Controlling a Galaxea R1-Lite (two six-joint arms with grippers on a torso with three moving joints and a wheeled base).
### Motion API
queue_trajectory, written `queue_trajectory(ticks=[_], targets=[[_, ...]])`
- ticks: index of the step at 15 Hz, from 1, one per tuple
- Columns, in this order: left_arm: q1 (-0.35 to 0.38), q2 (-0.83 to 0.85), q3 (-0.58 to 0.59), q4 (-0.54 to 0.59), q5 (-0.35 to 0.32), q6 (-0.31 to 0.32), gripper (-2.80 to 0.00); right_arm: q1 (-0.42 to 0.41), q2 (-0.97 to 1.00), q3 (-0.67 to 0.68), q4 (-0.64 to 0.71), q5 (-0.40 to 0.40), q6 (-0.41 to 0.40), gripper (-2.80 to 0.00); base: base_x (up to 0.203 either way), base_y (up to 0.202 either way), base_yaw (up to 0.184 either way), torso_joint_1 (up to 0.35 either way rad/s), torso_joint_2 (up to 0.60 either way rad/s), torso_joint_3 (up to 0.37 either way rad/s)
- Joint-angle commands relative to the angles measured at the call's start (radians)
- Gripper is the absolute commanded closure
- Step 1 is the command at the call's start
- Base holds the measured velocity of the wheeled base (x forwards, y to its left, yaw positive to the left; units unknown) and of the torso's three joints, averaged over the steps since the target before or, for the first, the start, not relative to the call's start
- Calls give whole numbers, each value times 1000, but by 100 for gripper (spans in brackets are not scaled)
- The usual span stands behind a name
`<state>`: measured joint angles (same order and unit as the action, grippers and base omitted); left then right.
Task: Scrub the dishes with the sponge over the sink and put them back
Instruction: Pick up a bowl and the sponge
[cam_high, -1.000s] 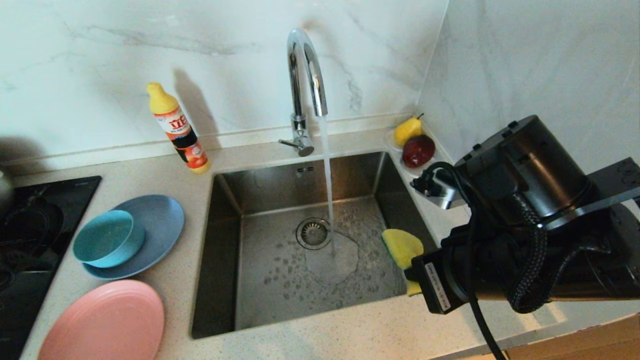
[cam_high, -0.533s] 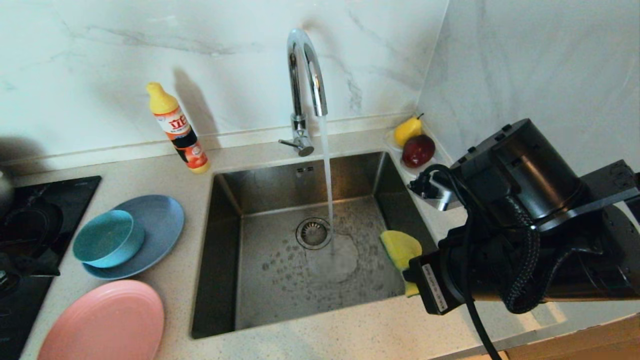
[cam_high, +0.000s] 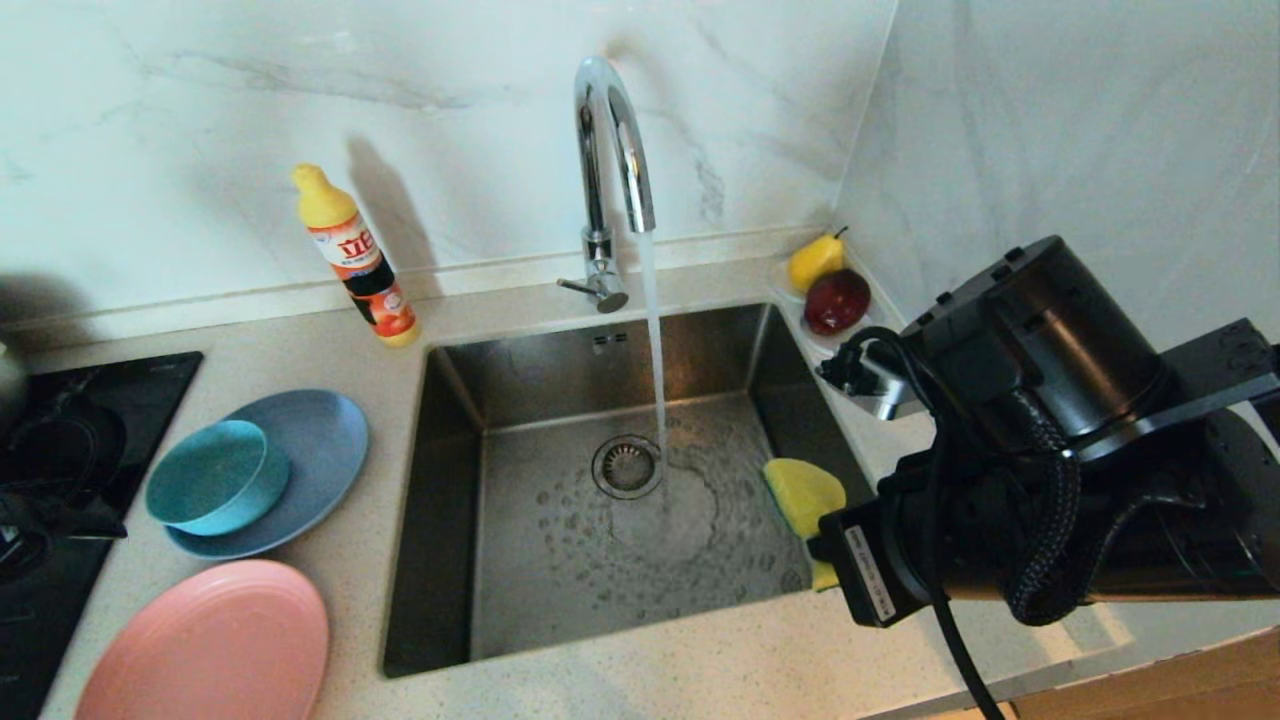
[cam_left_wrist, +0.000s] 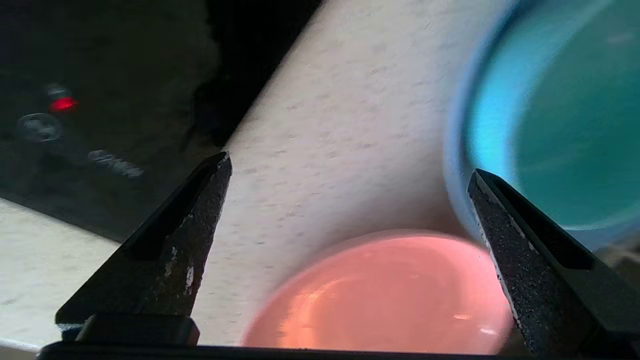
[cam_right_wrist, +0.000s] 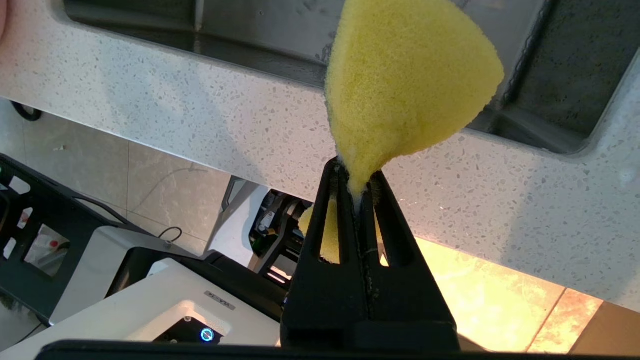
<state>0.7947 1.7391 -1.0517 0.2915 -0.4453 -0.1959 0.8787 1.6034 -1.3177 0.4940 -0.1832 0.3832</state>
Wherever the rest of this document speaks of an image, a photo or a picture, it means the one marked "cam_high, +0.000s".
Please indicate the round metal drain strainer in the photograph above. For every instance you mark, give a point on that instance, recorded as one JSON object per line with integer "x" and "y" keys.
{"x": 625, "y": 467}

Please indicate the pink plate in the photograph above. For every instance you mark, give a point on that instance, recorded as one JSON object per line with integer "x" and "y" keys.
{"x": 205, "y": 650}

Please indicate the dark red apple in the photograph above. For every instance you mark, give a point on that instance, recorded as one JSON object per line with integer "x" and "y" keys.
{"x": 834, "y": 302}

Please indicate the yellow pear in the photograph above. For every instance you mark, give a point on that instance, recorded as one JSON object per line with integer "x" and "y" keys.
{"x": 812, "y": 262}

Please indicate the black glass cooktop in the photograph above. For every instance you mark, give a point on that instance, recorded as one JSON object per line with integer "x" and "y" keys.
{"x": 70, "y": 400}

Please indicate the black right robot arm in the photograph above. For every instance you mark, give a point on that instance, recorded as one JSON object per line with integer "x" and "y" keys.
{"x": 1090, "y": 330}

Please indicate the small white dish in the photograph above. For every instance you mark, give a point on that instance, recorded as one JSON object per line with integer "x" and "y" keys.
{"x": 815, "y": 340}

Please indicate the running water stream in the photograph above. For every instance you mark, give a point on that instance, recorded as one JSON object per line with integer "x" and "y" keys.
{"x": 655, "y": 350}

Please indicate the stainless steel sink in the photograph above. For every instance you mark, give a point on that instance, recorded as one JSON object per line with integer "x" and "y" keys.
{"x": 560, "y": 590}

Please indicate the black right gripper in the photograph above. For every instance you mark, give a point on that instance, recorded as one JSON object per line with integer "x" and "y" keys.
{"x": 890, "y": 560}

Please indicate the chrome gooseneck faucet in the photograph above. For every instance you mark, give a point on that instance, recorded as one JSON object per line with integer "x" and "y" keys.
{"x": 600, "y": 130}

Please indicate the blue-grey plate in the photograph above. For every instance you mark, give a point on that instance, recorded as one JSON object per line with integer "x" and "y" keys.
{"x": 325, "y": 450}

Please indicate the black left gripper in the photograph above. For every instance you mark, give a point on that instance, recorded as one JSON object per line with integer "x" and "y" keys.
{"x": 20, "y": 540}

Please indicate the yellow green sponge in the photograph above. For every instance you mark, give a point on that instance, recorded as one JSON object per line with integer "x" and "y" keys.
{"x": 805, "y": 490}

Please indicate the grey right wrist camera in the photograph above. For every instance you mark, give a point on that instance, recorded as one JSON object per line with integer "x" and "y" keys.
{"x": 880, "y": 385}

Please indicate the teal bowl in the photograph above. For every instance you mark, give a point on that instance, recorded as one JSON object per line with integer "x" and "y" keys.
{"x": 213, "y": 475}

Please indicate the yellow-capped detergent bottle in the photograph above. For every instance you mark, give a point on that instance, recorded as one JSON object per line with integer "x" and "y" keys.
{"x": 360, "y": 262}

